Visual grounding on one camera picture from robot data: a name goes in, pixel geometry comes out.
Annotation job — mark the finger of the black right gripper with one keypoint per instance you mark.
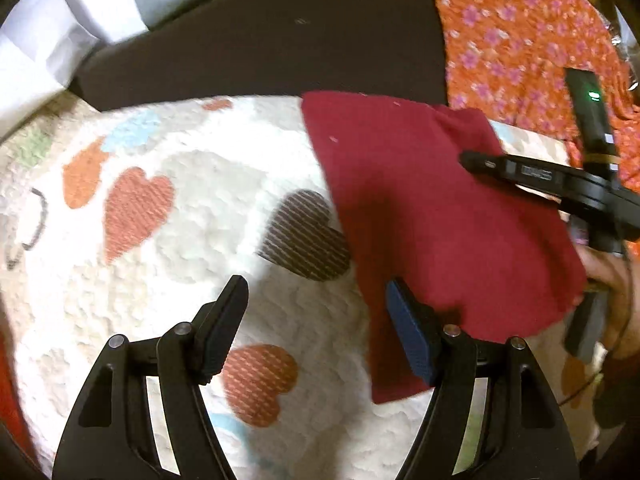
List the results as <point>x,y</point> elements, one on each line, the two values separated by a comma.
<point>541,176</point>

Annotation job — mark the maroon long-sleeve shirt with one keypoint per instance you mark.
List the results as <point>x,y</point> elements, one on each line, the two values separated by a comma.
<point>486,256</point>

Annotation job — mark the orange floral bedsheet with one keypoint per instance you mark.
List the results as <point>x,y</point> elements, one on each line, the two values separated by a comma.
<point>507,58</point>

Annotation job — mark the red plastic bag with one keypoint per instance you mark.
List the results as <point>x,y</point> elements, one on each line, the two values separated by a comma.
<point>11,413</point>

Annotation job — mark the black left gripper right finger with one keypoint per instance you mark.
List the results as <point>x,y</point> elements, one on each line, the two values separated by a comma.
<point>492,413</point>

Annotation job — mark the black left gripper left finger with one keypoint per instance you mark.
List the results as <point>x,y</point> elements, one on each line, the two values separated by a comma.
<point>109,434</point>

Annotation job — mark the white heart-patterned quilt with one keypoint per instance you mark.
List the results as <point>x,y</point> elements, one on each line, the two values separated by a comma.
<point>127,222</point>

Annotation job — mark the white paper bag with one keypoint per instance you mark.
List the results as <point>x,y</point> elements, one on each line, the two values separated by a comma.
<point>43,43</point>

